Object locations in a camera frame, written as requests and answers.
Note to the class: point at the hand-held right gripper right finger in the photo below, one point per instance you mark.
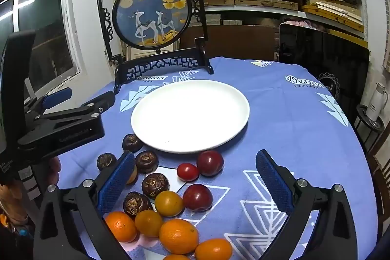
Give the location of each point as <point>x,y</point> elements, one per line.
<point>274,183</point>

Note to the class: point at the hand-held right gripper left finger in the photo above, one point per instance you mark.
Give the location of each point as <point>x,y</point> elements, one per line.
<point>117,183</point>

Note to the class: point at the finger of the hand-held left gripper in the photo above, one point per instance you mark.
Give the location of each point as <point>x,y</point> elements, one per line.
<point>56,96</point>
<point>91,107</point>

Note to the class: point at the dark brown water chestnut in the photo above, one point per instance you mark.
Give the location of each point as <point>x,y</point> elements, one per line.
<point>146,161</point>
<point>106,161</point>
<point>132,142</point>
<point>155,185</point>
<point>135,204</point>

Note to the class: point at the yellow-orange mandarin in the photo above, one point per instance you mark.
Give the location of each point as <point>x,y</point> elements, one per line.
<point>168,203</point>

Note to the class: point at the large orange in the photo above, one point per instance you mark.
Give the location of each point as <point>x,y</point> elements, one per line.
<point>178,236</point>

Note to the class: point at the white round plate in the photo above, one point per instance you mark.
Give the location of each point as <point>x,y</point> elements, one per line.
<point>189,113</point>

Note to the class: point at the person's left forearm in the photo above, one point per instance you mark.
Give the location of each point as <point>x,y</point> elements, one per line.
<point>12,202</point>

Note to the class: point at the person's left hand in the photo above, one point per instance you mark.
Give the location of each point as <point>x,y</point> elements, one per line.
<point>54,171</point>

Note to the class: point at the dark red plum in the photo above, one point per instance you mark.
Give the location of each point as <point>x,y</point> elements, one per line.
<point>197,197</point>
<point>210,163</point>

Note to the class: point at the small red tomato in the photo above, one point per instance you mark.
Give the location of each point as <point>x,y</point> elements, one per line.
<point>187,172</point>

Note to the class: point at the round black side table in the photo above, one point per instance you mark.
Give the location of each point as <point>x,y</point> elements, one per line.
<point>370,127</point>

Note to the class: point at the round deer screen black stand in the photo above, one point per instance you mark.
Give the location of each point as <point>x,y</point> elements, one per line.
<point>152,13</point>

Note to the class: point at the black board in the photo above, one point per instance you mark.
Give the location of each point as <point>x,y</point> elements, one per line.
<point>323,65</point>

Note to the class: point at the white thermos jug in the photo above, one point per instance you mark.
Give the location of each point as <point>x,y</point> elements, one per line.
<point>376,101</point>

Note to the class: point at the brown panel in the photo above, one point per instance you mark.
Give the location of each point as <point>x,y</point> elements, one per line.
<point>243,40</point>

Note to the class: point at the stack of yellow flat boxes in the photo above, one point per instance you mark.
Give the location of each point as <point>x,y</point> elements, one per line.
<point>335,13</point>

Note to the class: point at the window with white frame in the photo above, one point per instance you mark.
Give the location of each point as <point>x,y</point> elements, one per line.
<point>45,28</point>

